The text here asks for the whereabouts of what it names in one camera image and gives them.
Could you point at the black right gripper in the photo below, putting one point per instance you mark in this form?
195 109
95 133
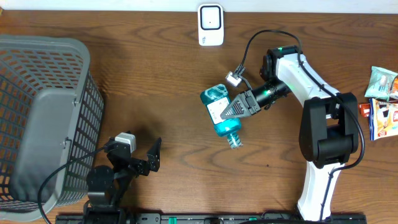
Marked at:
244 99

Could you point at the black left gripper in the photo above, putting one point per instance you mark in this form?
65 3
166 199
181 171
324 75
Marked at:
153 163

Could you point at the teal mouthwash bottle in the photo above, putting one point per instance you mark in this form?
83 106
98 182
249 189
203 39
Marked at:
216 99

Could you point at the red orange snack bar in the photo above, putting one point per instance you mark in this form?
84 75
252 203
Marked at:
364 109

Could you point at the pale teal snack packet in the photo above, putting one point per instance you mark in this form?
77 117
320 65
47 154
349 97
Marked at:
380 83

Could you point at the yellow snack bag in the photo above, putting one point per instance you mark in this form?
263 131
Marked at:
382 119

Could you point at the small orange snack packet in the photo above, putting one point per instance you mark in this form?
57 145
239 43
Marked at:
394 89

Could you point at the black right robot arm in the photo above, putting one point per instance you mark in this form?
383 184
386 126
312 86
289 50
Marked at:
328 134

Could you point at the white barcode scanner box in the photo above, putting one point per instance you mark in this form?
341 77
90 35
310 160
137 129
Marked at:
210 25

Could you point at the grey plastic lattice basket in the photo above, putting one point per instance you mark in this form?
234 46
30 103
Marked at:
51 112

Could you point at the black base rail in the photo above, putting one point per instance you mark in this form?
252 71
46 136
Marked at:
155 218

